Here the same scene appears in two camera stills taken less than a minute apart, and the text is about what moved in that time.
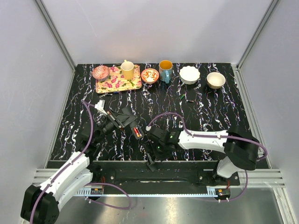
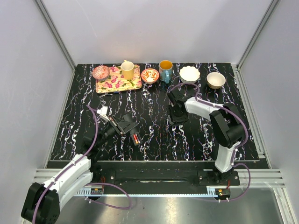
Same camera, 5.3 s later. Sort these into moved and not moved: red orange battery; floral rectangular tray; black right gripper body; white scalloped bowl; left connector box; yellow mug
Moved: black right gripper body; red orange battery
Not moved: white scalloped bowl; floral rectangular tray; left connector box; yellow mug
